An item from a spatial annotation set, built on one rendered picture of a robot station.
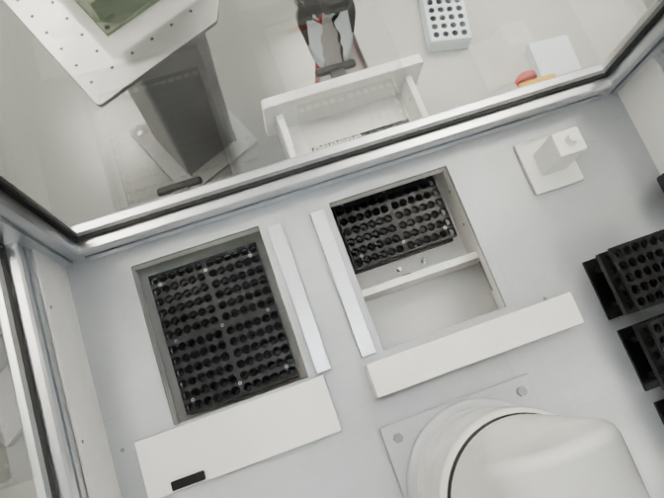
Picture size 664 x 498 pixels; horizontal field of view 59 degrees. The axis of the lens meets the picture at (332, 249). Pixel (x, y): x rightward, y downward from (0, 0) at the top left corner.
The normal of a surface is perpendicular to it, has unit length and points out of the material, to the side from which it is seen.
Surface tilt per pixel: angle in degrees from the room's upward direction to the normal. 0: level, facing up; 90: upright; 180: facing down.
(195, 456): 0
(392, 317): 0
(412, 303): 0
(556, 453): 46
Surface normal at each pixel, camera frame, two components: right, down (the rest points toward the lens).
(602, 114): 0.04, -0.26
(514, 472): -0.76, -0.17
